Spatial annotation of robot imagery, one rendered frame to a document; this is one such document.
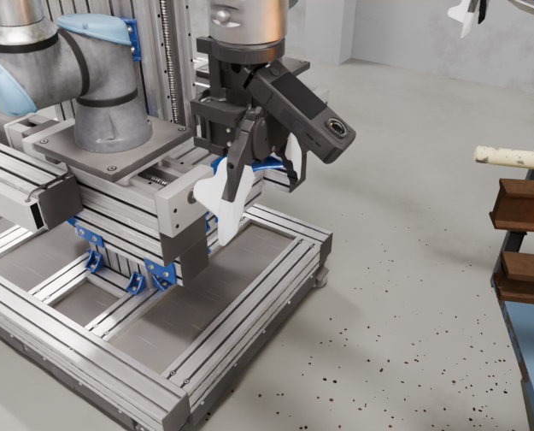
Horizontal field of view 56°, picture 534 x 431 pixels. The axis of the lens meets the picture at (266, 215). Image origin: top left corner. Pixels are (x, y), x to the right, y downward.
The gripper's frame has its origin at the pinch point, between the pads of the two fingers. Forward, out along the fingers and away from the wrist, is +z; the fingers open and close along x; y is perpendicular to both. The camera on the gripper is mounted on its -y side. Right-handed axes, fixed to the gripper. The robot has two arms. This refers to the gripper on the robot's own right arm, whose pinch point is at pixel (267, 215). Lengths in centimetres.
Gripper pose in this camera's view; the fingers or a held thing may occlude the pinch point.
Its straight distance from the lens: 59.2
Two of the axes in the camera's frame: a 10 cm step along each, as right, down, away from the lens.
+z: 0.0, 8.1, 5.8
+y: -8.4, -3.2, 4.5
